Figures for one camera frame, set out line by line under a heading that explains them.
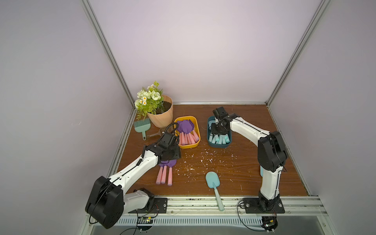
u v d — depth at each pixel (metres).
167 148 0.64
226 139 0.93
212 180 0.81
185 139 0.96
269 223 0.70
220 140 0.93
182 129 1.00
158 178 0.79
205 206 0.75
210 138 0.96
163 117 0.95
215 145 0.94
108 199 0.40
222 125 0.70
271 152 0.50
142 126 1.07
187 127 1.00
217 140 0.93
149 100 0.83
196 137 0.94
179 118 1.04
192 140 0.94
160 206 0.73
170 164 0.87
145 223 0.72
